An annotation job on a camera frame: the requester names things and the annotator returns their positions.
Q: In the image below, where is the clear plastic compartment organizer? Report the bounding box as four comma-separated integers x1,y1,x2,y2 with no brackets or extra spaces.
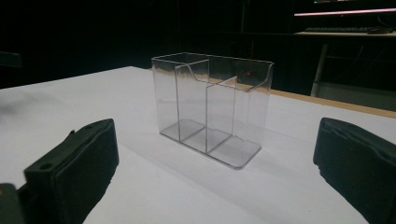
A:
150,51,275,171

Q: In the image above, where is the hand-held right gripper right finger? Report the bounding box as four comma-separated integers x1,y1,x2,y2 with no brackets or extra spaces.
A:
313,117,396,224

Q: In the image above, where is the monitor with lit edge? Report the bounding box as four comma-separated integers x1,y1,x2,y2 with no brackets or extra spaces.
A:
293,0,396,18

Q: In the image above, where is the dark keyboard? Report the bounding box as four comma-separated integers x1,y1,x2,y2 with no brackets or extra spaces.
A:
304,26,372,34

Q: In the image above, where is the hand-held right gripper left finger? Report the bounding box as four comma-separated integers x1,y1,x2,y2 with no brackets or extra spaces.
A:
18,118,120,224

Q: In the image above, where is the wooden desk with metal legs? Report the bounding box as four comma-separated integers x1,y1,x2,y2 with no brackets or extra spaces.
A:
293,31,396,111

